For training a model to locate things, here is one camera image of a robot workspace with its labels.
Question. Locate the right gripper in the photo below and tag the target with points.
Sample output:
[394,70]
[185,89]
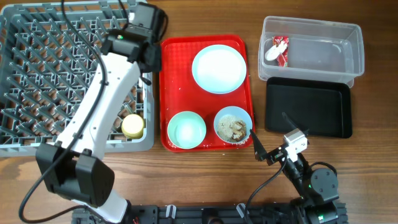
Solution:
[261,152]

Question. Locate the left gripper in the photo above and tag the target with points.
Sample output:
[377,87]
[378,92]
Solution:
[155,69]

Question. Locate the yellow cup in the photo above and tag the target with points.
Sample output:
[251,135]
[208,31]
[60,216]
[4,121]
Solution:
[133,126]

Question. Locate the green bowl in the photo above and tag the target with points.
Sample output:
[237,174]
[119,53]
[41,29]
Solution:
[186,130]

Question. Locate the red snack wrapper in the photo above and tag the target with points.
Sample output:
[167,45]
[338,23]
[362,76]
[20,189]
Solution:
[282,59]

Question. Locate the white napkin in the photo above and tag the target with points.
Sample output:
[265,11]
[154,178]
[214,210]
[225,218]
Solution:
[275,51]

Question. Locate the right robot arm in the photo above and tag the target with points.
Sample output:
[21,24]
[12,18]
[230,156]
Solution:
[317,183]

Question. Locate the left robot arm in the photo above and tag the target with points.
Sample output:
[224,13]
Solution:
[73,168]

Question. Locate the grey dishwasher rack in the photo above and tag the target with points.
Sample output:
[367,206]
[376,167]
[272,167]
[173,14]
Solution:
[47,64]

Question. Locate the blue bowl with food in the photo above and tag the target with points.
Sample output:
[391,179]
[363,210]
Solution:
[232,125]

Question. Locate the black tray bin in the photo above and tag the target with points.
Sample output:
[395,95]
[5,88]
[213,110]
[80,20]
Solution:
[323,107]

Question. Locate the red plastic tray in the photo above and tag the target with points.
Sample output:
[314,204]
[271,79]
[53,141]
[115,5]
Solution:
[179,92]

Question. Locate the light blue plate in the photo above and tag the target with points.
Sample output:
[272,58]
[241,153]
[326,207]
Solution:
[219,69]

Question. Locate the clear plastic bin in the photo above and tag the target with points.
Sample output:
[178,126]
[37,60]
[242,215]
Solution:
[318,50]

